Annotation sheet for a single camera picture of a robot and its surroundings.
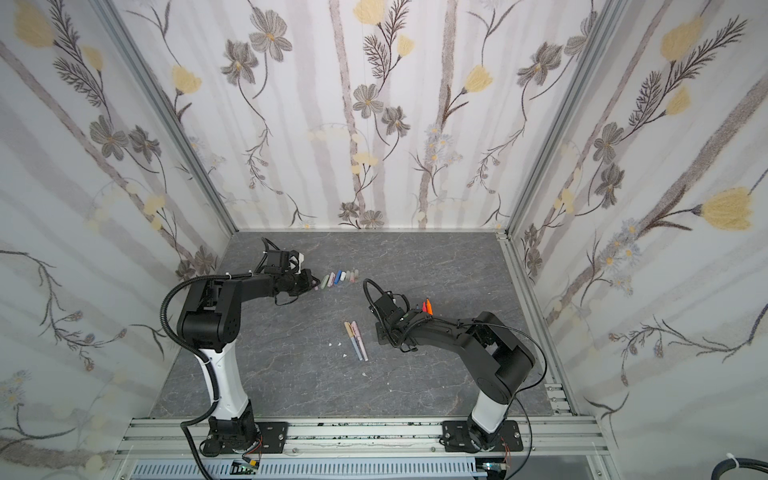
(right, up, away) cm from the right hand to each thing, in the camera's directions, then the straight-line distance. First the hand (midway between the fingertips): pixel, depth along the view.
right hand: (379, 322), depth 91 cm
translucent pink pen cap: (-10, +13, +14) cm, 22 cm away
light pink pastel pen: (-7, -4, 0) cm, 8 cm away
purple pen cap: (-22, +10, +10) cm, 26 cm away
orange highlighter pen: (+17, +4, +7) cm, 18 cm away
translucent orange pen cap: (-9, +14, +15) cm, 23 cm away
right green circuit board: (+29, -30, -21) cm, 47 cm away
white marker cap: (-14, +13, +13) cm, 23 cm away
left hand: (-23, +15, +12) cm, 30 cm away
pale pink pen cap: (-18, +13, +13) cm, 25 cm away
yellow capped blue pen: (-9, -3, +1) cm, 10 cm away
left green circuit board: (-34, -32, -19) cm, 50 cm away
